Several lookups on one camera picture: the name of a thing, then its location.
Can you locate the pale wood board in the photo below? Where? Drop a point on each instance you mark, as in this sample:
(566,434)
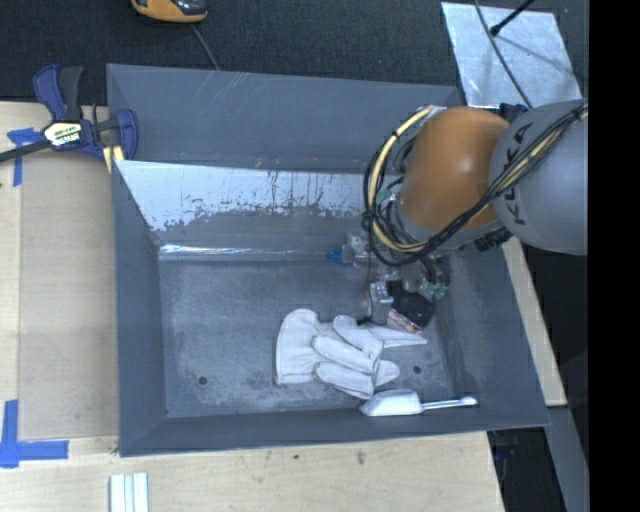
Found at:
(65,300)

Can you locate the black packet with colourful edge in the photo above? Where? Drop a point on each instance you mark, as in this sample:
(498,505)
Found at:
(412,310)

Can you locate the black cylinder on white bracket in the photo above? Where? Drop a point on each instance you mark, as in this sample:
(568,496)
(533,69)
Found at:
(492,241)

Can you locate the grey metal bin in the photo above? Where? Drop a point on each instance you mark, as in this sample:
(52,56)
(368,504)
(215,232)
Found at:
(240,320)

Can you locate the white plastic scoop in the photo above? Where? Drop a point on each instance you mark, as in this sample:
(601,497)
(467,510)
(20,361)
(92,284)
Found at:
(395,404)

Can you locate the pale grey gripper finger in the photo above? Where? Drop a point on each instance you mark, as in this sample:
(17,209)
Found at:
(382,307)

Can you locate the white work glove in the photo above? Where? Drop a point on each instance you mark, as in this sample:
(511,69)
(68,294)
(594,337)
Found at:
(320,350)

